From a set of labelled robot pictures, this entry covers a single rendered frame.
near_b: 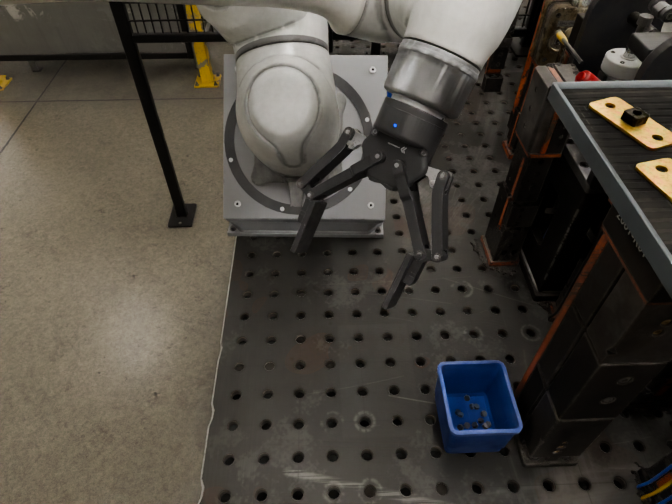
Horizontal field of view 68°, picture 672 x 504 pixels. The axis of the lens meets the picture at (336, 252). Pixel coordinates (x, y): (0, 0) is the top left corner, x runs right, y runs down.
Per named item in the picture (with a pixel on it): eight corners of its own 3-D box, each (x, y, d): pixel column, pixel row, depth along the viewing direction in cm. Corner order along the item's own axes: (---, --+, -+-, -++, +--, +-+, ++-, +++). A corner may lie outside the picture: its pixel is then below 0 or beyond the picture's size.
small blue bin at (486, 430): (508, 457, 72) (525, 432, 65) (440, 460, 72) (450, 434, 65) (489, 388, 79) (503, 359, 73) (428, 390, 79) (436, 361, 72)
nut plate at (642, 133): (681, 142, 46) (688, 131, 45) (650, 152, 45) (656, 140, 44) (615, 98, 51) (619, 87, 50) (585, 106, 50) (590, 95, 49)
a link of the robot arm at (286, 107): (258, 183, 92) (232, 168, 70) (245, 84, 91) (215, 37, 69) (345, 172, 92) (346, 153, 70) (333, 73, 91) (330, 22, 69)
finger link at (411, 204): (401, 165, 58) (412, 161, 57) (424, 259, 57) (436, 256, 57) (388, 162, 54) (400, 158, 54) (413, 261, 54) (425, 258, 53)
